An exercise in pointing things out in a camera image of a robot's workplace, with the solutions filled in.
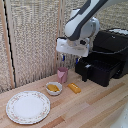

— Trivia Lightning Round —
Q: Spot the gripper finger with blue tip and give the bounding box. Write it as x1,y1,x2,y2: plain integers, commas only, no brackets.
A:
61,54,66,62
75,57,80,65

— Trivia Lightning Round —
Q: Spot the wide woven screen panel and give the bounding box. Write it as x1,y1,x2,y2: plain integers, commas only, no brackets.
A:
3,0,62,88

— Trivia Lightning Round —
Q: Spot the yellow food block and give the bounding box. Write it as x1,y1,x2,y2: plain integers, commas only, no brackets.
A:
67,82,82,95

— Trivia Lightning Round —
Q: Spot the narrow woven screen panel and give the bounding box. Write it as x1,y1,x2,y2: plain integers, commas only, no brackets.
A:
58,0,101,73

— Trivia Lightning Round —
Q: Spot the yellow food in bowl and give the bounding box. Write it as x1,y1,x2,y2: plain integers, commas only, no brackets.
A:
47,84,61,93

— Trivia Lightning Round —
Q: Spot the black air fryer body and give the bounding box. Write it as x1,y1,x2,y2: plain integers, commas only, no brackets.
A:
90,28,128,80

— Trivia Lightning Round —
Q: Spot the small white bowl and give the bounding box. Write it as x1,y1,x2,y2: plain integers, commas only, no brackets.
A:
45,81,64,97

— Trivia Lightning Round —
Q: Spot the white rounded object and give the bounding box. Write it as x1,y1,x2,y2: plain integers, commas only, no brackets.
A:
112,108,128,128

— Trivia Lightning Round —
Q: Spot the pink cup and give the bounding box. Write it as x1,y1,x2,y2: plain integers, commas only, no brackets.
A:
57,66,69,84

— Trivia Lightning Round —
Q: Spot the white floral rim plate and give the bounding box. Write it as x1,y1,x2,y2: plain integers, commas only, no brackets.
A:
5,90,52,126

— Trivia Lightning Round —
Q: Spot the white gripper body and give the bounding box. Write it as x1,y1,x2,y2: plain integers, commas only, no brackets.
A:
55,36,91,58

